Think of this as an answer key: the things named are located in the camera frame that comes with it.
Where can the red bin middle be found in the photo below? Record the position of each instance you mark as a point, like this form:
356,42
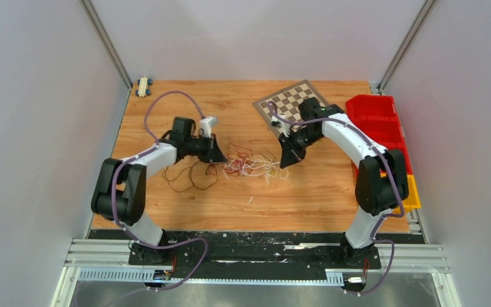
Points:
385,132

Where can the white toy block car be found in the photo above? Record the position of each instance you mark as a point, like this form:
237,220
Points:
143,89

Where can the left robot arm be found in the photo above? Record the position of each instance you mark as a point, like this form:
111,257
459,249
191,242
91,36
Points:
120,192

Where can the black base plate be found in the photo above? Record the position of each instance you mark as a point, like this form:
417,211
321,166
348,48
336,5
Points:
246,255

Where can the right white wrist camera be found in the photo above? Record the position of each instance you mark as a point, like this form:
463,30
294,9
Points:
282,127

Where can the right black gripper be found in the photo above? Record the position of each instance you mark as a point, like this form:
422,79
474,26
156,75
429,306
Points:
291,154

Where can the red bin far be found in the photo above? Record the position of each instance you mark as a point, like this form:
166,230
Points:
363,107

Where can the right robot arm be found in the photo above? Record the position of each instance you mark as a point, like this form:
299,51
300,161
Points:
381,184

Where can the red bin near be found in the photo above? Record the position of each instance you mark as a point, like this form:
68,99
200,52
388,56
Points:
403,148

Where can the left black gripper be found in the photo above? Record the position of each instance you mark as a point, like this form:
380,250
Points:
212,154

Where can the aluminium frame rail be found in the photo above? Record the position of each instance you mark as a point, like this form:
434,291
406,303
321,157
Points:
104,260

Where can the red bin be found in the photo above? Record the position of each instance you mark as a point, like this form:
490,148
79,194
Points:
403,148
363,107
385,132

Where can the checkered chessboard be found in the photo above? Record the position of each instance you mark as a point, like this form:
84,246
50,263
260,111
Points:
287,101

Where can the yellow bin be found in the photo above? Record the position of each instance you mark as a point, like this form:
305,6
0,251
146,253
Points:
412,201

